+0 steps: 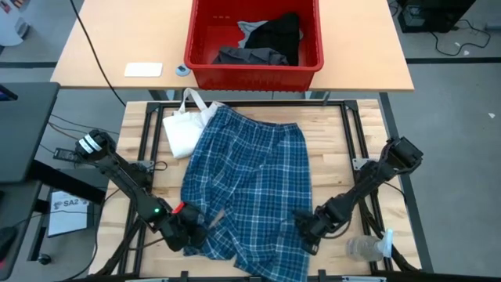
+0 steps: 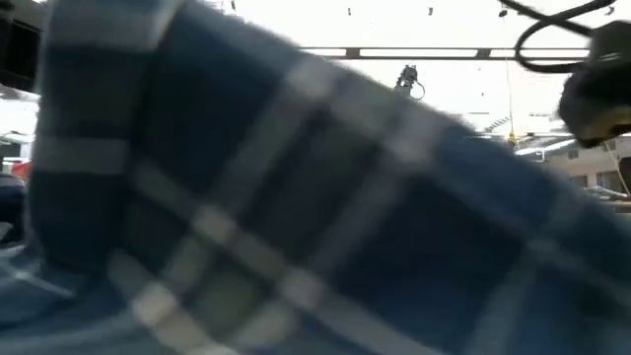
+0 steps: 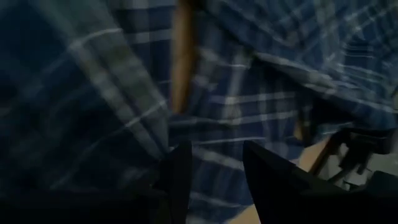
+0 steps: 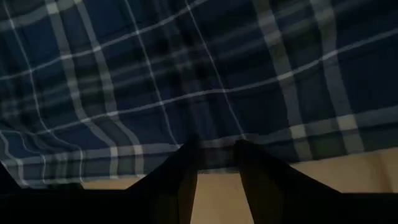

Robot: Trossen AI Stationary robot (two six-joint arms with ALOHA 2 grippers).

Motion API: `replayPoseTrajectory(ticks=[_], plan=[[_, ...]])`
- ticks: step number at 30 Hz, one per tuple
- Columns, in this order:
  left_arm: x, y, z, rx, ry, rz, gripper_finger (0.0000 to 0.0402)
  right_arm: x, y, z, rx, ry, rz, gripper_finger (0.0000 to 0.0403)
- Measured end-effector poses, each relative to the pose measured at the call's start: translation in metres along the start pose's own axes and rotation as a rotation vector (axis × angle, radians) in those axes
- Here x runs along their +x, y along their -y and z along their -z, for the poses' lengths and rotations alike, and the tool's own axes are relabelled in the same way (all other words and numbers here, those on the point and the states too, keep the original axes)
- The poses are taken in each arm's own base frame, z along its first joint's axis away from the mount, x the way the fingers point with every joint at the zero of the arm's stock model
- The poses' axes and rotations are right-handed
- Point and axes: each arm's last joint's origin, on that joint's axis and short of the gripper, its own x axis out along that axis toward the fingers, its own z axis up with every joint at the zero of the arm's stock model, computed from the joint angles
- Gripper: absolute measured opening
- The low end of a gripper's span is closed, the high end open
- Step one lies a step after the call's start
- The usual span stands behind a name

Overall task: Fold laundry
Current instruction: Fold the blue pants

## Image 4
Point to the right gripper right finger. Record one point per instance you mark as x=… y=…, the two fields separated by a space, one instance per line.
x=273 y=193

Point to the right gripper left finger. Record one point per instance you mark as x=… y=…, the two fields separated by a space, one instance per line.
x=161 y=193

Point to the blue plaid garment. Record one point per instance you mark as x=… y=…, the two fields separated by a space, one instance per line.
x=217 y=62

